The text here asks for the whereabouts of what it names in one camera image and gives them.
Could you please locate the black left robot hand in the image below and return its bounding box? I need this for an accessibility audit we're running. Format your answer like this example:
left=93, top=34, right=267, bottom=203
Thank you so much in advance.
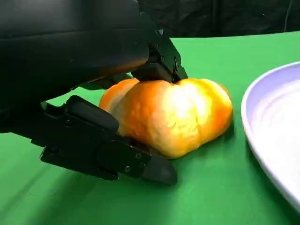
left=0, top=0, right=188, bottom=186

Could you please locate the orange white toy bread roll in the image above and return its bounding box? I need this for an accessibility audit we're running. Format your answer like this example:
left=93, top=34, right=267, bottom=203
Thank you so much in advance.
left=99, top=77, right=234, bottom=160

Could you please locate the black backdrop curtain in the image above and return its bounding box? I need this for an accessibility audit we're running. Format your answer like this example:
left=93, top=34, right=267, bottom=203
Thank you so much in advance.
left=137, top=0, right=300, bottom=38

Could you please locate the green table cloth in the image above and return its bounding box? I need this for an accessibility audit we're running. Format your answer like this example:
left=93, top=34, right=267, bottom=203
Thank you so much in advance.
left=0, top=30, right=300, bottom=225

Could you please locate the lilac plate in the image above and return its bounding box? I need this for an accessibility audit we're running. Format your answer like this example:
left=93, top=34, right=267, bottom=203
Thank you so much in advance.
left=240, top=61, right=300, bottom=207

